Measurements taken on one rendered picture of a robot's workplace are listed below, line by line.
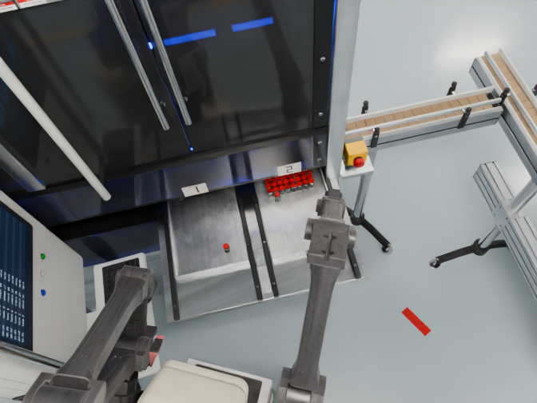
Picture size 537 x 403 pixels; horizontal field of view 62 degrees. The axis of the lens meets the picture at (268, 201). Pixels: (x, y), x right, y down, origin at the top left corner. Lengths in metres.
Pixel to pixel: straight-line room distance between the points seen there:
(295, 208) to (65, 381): 1.04
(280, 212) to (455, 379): 1.28
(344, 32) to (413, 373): 1.73
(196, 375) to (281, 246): 0.68
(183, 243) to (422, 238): 1.46
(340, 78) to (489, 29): 2.59
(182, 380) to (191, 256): 0.67
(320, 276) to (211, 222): 0.83
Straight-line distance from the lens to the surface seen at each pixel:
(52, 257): 1.62
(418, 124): 1.84
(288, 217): 1.63
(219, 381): 1.04
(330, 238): 0.93
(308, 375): 1.03
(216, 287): 1.56
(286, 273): 1.55
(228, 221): 1.65
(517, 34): 3.82
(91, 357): 0.89
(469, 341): 2.52
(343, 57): 1.23
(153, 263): 2.10
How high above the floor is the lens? 2.34
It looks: 61 degrees down
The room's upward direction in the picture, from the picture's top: 9 degrees counter-clockwise
